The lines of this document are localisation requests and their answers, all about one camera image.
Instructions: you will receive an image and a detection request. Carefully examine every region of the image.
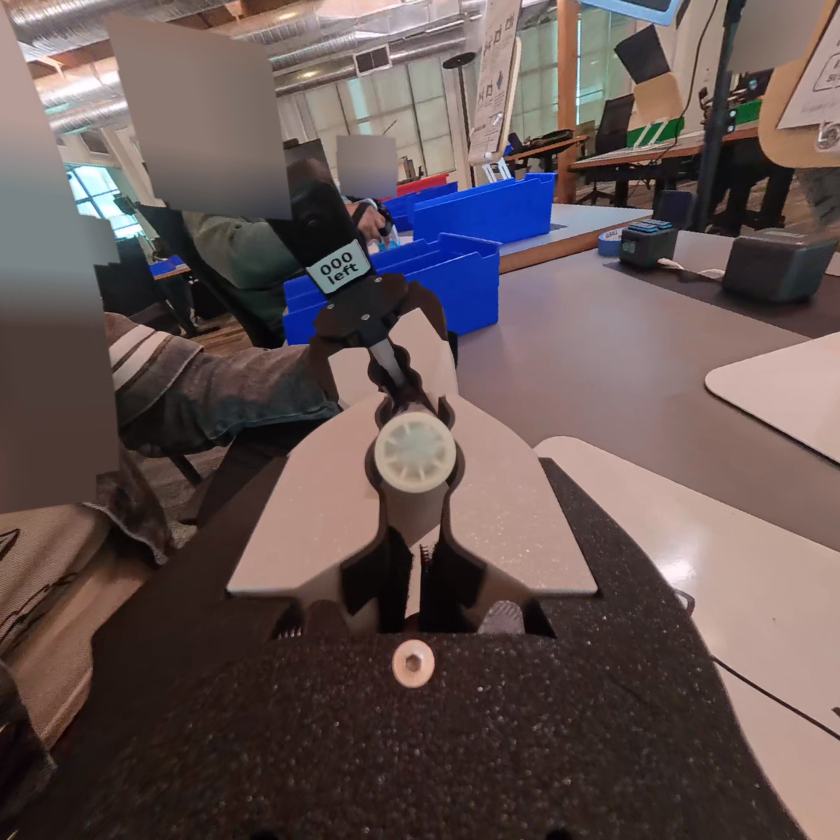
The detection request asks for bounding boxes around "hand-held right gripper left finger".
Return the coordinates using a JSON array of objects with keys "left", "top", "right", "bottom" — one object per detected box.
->
[{"left": 227, "top": 398, "right": 416, "bottom": 620}]

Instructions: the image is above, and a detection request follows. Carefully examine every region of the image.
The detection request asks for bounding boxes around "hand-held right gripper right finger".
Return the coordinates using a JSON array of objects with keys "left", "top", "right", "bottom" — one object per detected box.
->
[{"left": 427, "top": 401, "right": 598, "bottom": 618}]

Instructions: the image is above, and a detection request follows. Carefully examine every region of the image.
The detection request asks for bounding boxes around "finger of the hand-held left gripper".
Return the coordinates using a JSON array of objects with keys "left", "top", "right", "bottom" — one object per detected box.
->
[
  {"left": 394, "top": 305, "right": 462, "bottom": 412},
  {"left": 325, "top": 335, "right": 401, "bottom": 422}
]

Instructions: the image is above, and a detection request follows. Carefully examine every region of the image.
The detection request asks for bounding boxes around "black whiteboard marker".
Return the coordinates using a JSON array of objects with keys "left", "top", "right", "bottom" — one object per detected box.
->
[{"left": 374, "top": 405, "right": 460, "bottom": 494}]

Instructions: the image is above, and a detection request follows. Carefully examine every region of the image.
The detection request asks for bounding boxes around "white whiteboard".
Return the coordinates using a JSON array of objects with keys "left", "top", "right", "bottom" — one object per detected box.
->
[{"left": 536, "top": 436, "right": 840, "bottom": 840}]

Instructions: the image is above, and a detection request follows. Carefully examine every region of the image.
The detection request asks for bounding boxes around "person's left forearm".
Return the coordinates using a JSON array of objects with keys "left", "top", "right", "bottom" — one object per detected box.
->
[{"left": 105, "top": 313, "right": 345, "bottom": 455}]

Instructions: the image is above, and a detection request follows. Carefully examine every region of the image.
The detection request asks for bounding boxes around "blue plastic bin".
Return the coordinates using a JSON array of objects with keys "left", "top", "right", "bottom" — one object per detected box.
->
[
  {"left": 381, "top": 174, "right": 559, "bottom": 245},
  {"left": 283, "top": 233, "right": 504, "bottom": 346}
]

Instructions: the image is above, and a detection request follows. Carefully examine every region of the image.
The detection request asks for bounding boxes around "black box with blue top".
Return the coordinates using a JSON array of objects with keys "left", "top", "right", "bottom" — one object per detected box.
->
[{"left": 619, "top": 218, "right": 678, "bottom": 271}]

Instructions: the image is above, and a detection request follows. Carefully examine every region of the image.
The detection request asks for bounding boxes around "white hanging sign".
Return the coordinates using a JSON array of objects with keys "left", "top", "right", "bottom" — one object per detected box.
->
[{"left": 466, "top": 0, "right": 525, "bottom": 166}]

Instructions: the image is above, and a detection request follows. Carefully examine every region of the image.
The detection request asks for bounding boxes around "white table sign stand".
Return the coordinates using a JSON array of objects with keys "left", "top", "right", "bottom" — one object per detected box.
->
[{"left": 705, "top": 0, "right": 840, "bottom": 464}]

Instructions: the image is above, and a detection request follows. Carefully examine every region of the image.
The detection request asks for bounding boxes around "black boxy object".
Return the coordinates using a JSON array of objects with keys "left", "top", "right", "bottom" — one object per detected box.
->
[{"left": 721, "top": 229, "right": 838, "bottom": 307}]

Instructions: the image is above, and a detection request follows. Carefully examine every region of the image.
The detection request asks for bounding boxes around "black vertical pole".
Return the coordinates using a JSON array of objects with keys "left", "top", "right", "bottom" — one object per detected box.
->
[{"left": 692, "top": 0, "right": 746, "bottom": 232}]

